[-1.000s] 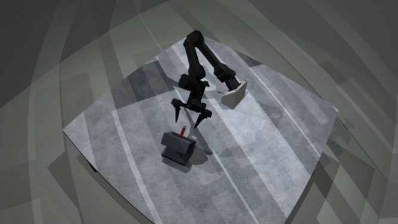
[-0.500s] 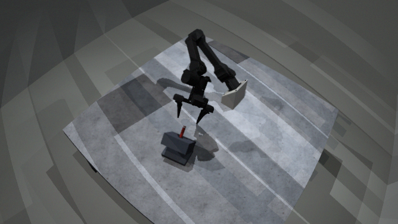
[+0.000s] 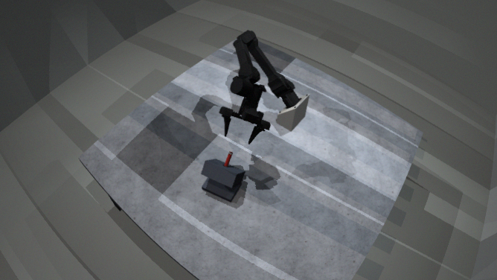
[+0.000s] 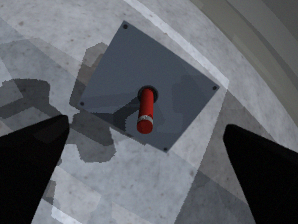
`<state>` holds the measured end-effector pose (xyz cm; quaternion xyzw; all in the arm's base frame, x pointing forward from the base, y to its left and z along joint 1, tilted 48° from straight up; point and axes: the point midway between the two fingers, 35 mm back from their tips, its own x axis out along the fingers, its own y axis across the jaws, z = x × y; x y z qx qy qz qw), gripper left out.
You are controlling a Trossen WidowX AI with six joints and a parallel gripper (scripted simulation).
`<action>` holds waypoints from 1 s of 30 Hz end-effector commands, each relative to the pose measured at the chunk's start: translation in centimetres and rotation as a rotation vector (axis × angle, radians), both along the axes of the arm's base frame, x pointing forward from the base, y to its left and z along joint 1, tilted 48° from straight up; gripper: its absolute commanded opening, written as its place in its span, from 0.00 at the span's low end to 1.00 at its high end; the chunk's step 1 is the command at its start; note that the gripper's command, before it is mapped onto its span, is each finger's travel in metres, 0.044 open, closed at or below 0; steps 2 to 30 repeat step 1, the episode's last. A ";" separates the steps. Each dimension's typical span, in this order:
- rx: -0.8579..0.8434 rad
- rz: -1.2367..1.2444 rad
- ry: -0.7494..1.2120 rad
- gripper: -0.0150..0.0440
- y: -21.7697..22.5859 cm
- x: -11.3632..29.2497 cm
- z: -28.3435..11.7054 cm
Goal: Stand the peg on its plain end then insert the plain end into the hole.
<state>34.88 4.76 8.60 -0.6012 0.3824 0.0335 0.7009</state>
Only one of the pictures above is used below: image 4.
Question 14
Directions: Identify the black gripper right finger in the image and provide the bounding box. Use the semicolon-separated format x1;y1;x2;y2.
223;124;298;224

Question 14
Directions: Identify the grey angled panel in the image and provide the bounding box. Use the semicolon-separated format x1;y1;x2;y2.
77;20;220;152

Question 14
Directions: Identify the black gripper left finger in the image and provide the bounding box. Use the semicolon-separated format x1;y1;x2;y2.
0;115;69;224

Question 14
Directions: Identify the dark red peg with grey band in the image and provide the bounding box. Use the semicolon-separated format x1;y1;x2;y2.
137;88;154;135

